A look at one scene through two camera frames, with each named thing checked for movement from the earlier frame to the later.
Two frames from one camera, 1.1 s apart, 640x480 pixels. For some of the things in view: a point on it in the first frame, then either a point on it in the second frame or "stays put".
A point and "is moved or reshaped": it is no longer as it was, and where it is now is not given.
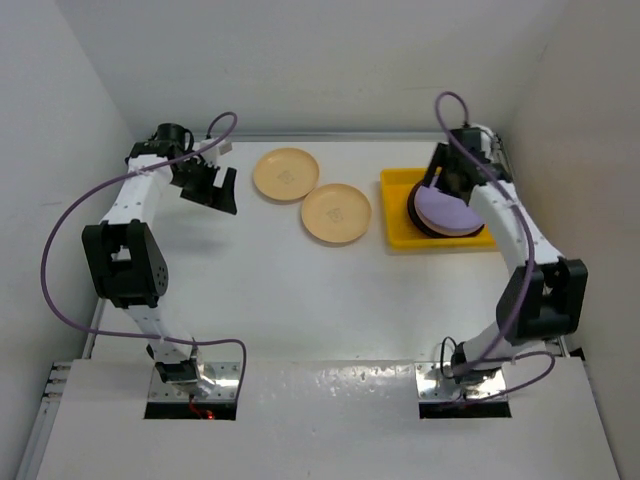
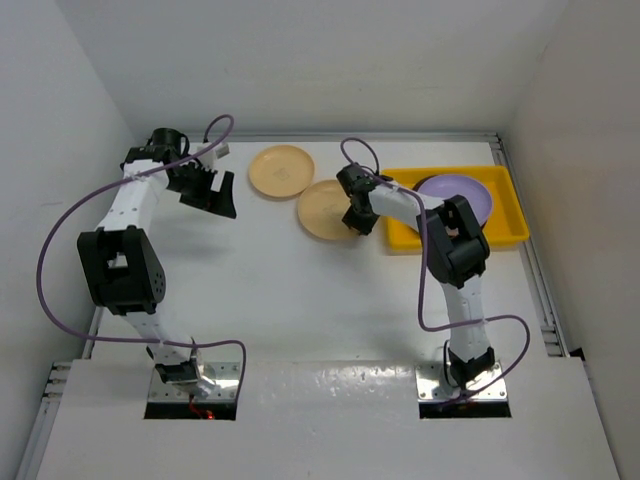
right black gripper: [441, 157] to [365, 227]
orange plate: [286, 174] stays put
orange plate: [337, 213] stays put
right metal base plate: [432, 386] stays put
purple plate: [445, 213] is moved or reshaped
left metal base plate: [226, 375] stays put
